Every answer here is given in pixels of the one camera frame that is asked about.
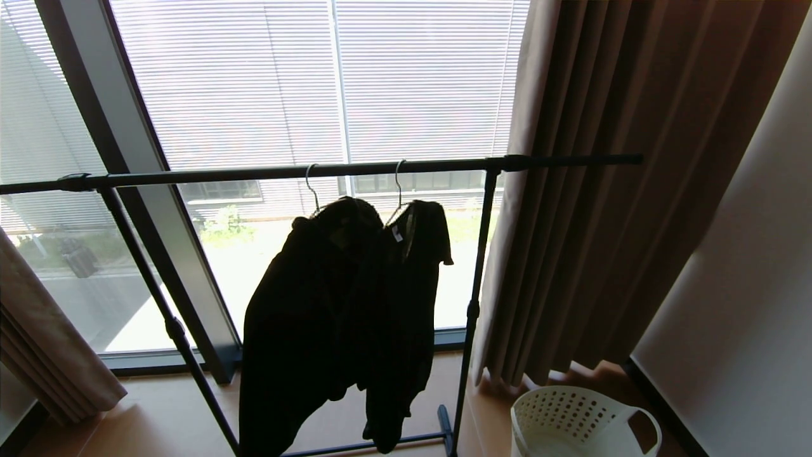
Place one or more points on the black garment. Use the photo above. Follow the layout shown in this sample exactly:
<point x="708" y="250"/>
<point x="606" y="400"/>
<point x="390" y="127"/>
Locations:
<point x="292" y="330"/>

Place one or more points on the window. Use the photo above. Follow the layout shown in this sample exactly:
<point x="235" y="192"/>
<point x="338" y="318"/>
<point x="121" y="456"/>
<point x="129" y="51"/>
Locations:
<point x="95" y="95"/>

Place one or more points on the white laundry basket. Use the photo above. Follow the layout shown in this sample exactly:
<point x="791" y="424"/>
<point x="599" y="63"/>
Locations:
<point x="558" y="412"/>

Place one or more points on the heap of clothes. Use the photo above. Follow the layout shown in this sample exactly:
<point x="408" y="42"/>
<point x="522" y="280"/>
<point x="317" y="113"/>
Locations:
<point x="399" y="330"/>

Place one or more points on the brown curtain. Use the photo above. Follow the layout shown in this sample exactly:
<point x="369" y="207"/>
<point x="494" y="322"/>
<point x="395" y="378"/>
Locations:
<point x="51" y="355"/>
<point x="602" y="190"/>

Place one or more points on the black clothes rack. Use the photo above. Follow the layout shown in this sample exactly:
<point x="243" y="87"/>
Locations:
<point x="254" y="171"/>

